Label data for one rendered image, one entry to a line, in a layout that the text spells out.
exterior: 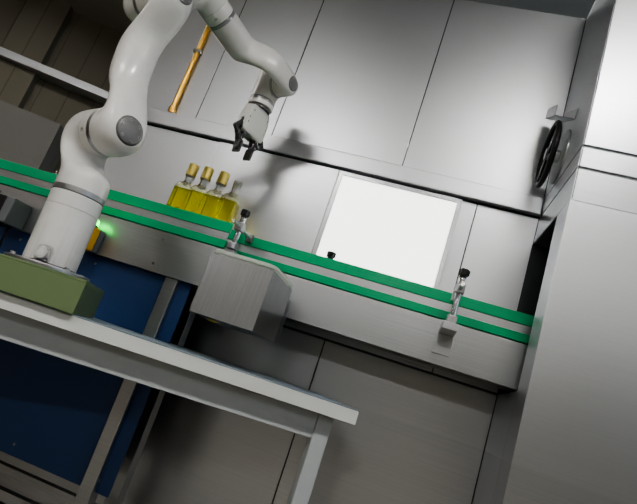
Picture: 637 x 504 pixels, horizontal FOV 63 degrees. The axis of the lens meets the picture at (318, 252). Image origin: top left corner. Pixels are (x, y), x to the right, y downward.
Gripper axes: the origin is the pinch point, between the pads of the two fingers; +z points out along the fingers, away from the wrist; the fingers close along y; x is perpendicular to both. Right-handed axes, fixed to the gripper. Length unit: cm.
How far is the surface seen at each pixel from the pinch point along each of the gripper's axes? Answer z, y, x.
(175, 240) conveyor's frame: 35.8, 9.6, -1.9
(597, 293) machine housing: 21, -30, 103
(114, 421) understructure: 88, 8, 1
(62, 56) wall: -118, -54, -311
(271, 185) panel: 1.9, -20.2, -2.6
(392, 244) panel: 11, -40, 40
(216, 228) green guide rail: 28.6, 3.9, 6.4
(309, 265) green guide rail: 29.5, -16.5, 28.0
